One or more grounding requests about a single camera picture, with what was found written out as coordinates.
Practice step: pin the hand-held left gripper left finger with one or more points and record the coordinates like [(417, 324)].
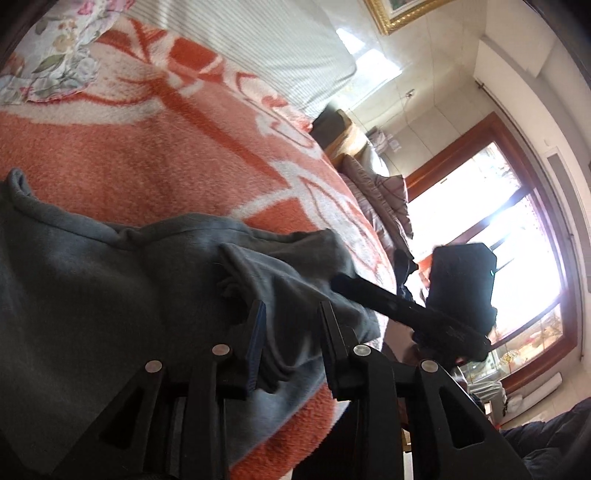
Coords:
[(256, 341)]

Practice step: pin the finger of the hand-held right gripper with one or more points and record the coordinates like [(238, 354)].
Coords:
[(392, 304)]

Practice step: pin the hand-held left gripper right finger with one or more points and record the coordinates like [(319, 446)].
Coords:
[(331, 350)]

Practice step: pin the grey pants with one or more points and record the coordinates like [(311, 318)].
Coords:
[(92, 277)]

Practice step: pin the dark cloth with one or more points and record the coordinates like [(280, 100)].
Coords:
[(404, 272)]

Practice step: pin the mauve quilted cloth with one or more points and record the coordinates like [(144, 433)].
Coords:
[(388, 198)]

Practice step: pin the dark wooden nightstand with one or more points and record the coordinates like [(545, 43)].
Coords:
[(334, 127)]

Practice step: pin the orange and white blanket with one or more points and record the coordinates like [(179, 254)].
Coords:
[(138, 152)]

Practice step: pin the striped headboard cover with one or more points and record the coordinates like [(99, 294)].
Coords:
[(277, 50)]

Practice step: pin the floral quilt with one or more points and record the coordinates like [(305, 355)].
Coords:
[(55, 60)]

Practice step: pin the wooden window frame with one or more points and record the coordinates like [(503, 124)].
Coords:
[(461, 145)]

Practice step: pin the gold picture frame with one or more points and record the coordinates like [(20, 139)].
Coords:
[(397, 18)]

